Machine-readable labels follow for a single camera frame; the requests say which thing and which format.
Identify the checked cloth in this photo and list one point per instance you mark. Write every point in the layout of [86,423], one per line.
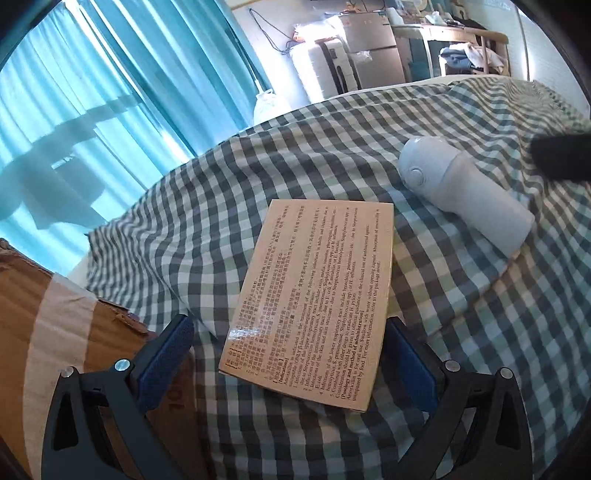
[184,230]

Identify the taped cardboard box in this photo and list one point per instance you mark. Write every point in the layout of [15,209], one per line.
[115,337]

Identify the teal curtain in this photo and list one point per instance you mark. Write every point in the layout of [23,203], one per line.
[184,55]

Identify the white bottle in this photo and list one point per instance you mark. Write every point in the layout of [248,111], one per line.
[471,203]

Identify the wooden desk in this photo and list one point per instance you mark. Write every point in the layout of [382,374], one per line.
[457,32]

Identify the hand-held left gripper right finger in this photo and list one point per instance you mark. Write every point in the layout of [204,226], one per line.
[411,364]

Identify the white wardrobe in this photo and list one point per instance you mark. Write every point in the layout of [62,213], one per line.
[535,50]

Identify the light blue sheer curtain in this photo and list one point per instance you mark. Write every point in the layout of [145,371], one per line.
[69,138]

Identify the clear water jug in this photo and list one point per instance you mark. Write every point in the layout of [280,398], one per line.
[270,108]

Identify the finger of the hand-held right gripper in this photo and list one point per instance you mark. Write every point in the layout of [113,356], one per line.
[563,157]

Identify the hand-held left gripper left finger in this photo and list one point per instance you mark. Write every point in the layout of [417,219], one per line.
[166,364]

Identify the white plastic bag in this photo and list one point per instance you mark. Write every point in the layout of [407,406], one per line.
[307,34]

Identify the white cloth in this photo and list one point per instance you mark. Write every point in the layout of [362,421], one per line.
[485,57]

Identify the silver fridge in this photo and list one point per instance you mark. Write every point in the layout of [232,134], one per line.
[374,46]

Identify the white suitcase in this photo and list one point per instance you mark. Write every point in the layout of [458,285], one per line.
[318,69]

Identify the blue clothes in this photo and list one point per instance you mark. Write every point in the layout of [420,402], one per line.
[455,57]

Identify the tan medicine box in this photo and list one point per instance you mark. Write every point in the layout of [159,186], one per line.
[314,300]

